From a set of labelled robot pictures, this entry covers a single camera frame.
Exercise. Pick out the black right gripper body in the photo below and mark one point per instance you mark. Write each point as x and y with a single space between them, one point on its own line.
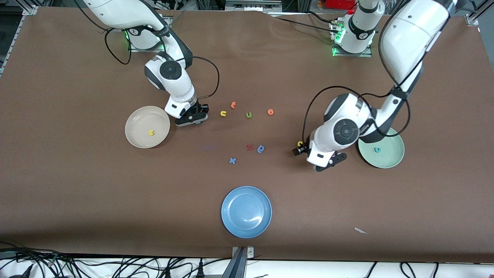
199 108

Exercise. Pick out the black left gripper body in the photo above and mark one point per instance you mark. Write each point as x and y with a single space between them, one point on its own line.
304 148

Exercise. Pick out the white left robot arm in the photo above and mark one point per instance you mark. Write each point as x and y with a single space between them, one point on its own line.
345 131

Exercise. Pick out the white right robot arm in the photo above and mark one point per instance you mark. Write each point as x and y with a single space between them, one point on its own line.
170 71

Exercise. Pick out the blue foam letter a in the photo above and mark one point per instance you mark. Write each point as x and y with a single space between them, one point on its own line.
261 149

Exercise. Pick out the blue foam letter x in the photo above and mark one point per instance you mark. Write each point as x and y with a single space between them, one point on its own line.
232 160

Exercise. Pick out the beige round plate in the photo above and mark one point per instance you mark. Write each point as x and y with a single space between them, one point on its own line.
147 127

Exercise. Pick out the blue round plate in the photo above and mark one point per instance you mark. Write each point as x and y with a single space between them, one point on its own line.
246 212

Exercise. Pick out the pale green round plate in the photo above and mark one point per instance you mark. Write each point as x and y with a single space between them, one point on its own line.
386 154

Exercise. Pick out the white paper scrap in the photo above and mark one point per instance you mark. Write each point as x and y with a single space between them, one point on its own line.
360 230

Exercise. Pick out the grey metal box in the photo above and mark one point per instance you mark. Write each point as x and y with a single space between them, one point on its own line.
251 5

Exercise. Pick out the aluminium profile bar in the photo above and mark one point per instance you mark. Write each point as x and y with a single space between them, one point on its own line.
239 266

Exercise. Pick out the brown table cover sheet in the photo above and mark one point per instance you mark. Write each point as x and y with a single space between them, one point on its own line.
77 173

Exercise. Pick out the black power plug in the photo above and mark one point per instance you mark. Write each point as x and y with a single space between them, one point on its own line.
200 268
168 273

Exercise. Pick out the red background object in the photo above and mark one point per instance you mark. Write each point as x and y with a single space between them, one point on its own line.
339 4

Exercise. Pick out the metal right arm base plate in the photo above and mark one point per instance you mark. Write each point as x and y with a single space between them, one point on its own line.
148 50

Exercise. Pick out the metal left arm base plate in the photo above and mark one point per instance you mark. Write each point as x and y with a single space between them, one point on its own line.
353 55

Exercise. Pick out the aluminium corner bracket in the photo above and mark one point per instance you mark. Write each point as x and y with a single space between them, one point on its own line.
474 18
30 9

